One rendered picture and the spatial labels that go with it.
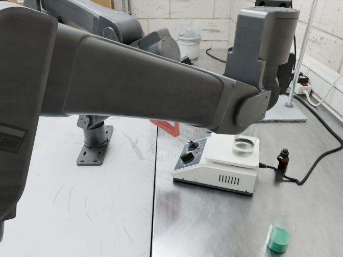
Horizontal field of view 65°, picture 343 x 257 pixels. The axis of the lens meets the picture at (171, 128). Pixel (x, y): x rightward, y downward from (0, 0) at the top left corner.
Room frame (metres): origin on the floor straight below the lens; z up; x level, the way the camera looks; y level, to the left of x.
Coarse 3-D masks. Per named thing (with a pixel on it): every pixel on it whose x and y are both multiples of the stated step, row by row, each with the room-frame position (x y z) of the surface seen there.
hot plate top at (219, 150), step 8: (216, 136) 0.57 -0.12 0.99; (224, 136) 0.57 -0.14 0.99; (232, 136) 0.57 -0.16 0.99; (208, 144) 0.54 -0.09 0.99; (216, 144) 0.54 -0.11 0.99; (224, 144) 0.54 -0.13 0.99; (256, 144) 0.54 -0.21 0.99; (208, 152) 0.50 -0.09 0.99; (216, 152) 0.50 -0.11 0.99; (224, 152) 0.50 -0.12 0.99; (256, 152) 0.50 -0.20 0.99; (208, 160) 0.48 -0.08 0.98; (216, 160) 0.48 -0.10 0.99; (224, 160) 0.47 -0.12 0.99; (232, 160) 0.47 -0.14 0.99; (240, 160) 0.47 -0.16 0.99; (248, 160) 0.47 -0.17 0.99; (256, 160) 0.47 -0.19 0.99
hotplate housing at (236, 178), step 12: (204, 156) 0.52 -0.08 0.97; (192, 168) 0.49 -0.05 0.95; (204, 168) 0.48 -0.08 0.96; (216, 168) 0.47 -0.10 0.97; (228, 168) 0.47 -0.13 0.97; (240, 168) 0.47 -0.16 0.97; (180, 180) 0.50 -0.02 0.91; (192, 180) 0.49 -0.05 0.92; (204, 180) 0.48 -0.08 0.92; (216, 180) 0.47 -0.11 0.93; (228, 180) 0.46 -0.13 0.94; (240, 180) 0.46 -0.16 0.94; (252, 180) 0.45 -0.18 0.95; (240, 192) 0.46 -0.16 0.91; (252, 192) 0.45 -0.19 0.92
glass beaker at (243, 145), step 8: (248, 128) 0.52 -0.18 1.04; (256, 128) 0.50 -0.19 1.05; (240, 136) 0.48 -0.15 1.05; (248, 136) 0.48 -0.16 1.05; (256, 136) 0.48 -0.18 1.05; (232, 144) 0.50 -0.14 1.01; (240, 144) 0.48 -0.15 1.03; (248, 144) 0.48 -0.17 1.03; (232, 152) 0.50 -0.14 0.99; (240, 152) 0.48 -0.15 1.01; (248, 152) 0.48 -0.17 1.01
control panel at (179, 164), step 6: (204, 138) 0.60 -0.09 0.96; (186, 144) 0.61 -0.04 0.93; (204, 144) 0.57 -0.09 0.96; (186, 150) 0.58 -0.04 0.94; (192, 150) 0.56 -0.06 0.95; (198, 150) 0.55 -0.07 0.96; (198, 156) 0.52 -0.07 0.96; (180, 162) 0.53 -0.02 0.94; (192, 162) 0.51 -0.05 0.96; (198, 162) 0.50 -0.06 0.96; (174, 168) 0.51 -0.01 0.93; (180, 168) 0.50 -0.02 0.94
